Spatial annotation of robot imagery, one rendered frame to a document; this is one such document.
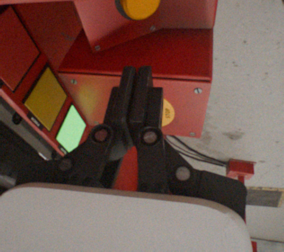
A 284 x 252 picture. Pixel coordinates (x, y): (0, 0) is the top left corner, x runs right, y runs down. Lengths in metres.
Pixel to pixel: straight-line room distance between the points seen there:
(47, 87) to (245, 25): 0.99
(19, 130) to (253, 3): 0.96
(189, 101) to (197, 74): 0.03
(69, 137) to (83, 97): 0.05
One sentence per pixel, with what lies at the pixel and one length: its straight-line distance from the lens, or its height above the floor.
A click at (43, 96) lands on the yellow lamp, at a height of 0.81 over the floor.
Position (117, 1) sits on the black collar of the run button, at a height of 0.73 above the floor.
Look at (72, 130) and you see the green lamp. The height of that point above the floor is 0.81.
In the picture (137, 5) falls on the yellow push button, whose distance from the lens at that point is 0.22.
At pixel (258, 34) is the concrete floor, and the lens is 1.15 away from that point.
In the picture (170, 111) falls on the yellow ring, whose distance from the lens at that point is 0.24.
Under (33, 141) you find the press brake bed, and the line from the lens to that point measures 0.38.
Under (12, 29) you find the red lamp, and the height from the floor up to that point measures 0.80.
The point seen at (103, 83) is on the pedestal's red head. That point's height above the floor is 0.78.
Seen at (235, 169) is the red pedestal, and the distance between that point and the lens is 2.24.
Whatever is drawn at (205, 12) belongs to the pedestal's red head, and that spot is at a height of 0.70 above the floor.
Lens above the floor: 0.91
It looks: 33 degrees down
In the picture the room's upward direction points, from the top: 166 degrees counter-clockwise
